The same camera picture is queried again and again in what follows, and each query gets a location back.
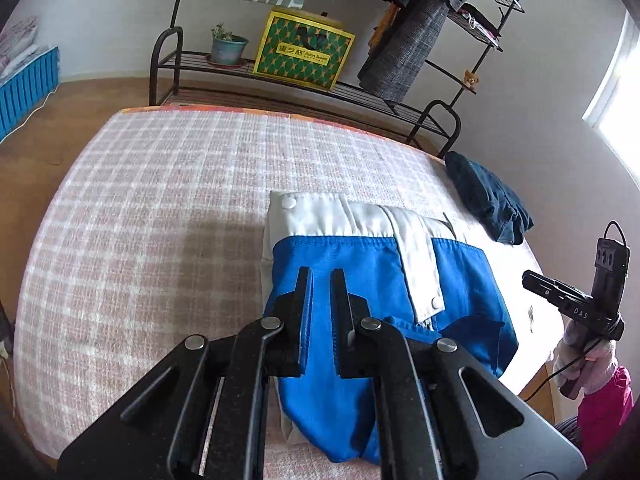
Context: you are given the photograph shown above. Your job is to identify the grey plaid coat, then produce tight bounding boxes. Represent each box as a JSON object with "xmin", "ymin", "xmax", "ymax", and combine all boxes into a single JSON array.
[{"xmin": 356, "ymin": 0, "xmax": 483, "ymax": 101}]

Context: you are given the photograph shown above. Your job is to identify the black metal clothes rack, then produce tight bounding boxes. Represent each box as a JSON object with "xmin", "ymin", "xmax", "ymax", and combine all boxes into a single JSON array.
[{"xmin": 149, "ymin": 0, "xmax": 532, "ymax": 158}]

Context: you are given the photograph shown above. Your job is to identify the person's right forearm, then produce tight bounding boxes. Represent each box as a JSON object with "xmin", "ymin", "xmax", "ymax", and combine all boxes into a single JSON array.
[{"xmin": 577, "ymin": 366, "xmax": 635, "ymax": 466}]

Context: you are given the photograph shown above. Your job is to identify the grey patterned sheet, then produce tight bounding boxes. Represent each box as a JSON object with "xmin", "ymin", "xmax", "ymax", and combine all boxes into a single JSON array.
[{"xmin": 0, "ymin": 42, "xmax": 53, "ymax": 81}]

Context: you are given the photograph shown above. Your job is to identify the floral folded quilt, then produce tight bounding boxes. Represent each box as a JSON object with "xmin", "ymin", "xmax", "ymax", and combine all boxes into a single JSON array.
[{"xmin": 0, "ymin": 16, "xmax": 40, "ymax": 61}]

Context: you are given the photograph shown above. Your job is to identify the white and blue jacket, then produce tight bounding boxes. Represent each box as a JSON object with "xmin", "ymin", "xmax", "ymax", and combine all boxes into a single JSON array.
[{"xmin": 260, "ymin": 190, "xmax": 518, "ymax": 466}]

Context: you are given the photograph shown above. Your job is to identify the potted plant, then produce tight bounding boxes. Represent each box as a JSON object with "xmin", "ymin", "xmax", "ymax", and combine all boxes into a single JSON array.
[{"xmin": 207, "ymin": 22, "xmax": 249, "ymax": 66}]

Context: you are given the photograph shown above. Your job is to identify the black and white striped cloth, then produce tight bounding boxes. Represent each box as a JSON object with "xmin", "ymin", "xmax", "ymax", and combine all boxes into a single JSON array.
[{"xmin": 554, "ymin": 417, "xmax": 586, "ymax": 453}]

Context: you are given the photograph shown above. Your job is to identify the pink plaid blanket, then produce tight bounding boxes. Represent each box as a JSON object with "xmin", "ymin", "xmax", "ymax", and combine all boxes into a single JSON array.
[{"xmin": 12, "ymin": 107, "xmax": 553, "ymax": 480}]

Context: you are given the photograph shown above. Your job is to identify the blue ribbed mattress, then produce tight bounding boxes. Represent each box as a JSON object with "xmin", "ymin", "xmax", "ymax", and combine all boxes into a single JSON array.
[{"xmin": 0, "ymin": 46, "xmax": 61, "ymax": 143}]

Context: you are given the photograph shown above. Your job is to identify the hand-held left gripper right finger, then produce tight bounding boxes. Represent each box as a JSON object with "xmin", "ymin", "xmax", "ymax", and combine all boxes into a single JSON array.
[{"xmin": 331, "ymin": 269, "xmax": 586, "ymax": 480}]

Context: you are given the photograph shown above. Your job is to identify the brown scarf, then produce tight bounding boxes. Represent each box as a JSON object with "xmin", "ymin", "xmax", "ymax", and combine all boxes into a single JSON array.
[{"xmin": 369, "ymin": 4, "xmax": 403, "ymax": 50}]

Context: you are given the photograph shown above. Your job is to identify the person's right hand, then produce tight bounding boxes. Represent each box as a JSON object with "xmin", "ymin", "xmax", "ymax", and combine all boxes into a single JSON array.
[{"xmin": 550, "ymin": 320, "xmax": 619, "ymax": 396}]

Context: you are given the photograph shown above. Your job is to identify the yellow and green box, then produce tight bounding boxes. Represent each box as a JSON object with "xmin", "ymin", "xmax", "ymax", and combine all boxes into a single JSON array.
[{"xmin": 252, "ymin": 8, "xmax": 356, "ymax": 92}]

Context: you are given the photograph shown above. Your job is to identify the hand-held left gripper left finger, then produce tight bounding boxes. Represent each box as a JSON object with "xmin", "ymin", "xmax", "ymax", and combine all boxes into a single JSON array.
[{"xmin": 57, "ymin": 266, "xmax": 313, "ymax": 480}]

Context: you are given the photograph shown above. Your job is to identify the dark blue garment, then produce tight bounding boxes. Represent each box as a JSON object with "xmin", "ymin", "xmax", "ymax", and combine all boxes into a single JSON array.
[{"xmin": 444, "ymin": 151, "xmax": 535, "ymax": 246}]

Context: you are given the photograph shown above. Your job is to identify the folded clothes on shelf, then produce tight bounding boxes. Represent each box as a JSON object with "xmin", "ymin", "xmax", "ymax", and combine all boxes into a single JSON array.
[{"xmin": 455, "ymin": 4, "xmax": 502, "ymax": 41}]

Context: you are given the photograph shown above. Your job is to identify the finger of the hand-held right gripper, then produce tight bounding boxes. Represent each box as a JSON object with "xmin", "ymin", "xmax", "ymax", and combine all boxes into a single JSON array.
[{"xmin": 522, "ymin": 270, "xmax": 594, "ymax": 312}]

